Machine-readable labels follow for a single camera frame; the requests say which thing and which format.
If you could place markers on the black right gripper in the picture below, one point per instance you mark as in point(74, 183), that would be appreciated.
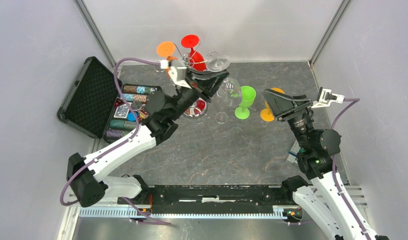
point(280, 103)

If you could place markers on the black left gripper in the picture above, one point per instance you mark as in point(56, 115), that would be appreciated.
point(206, 83)

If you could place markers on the yellow plastic wine glass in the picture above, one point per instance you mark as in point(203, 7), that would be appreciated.
point(266, 114)

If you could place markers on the clear wine glass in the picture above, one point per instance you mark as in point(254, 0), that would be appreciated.
point(229, 93)
point(221, 116)

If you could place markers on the red plastic wine glass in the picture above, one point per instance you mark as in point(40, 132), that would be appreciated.
point(193, 58)

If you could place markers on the green plastic wine glass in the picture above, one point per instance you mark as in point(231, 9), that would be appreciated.
point(249, 94)

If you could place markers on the orange plastic wine glass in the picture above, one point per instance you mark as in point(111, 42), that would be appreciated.
point(166, 51)

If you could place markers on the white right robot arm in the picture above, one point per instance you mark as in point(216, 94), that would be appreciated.
point(322, 195)

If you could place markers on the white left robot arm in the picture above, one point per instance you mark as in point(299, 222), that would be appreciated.
point(88, 176)

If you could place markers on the chrome wine glass rack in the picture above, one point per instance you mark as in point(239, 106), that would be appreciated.
point(164, 109)

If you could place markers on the blue green toy blocks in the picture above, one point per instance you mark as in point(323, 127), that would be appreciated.
point(292, 153)

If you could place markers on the poker chip row upper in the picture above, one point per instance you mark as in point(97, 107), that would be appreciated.
point(138, 89)

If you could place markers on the poker chip row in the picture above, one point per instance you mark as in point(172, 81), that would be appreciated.
point(138, 89)
point(131, 97)

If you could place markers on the poker chip row lower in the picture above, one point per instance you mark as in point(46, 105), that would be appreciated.
point(131, 97)

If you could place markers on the blue playing card deck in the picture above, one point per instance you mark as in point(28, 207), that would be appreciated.
point(122, 111)

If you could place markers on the black poker chip case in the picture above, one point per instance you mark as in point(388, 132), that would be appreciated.
point(92, 100)

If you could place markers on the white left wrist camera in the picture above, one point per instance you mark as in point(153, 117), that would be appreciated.
point(178, 76)

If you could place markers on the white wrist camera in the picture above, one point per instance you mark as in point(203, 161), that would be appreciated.
point(178, 76)
point(325, 97)

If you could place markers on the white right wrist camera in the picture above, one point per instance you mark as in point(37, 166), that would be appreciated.
point(325, 97)

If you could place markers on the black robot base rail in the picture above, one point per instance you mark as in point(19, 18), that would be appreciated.
point(207, 200)

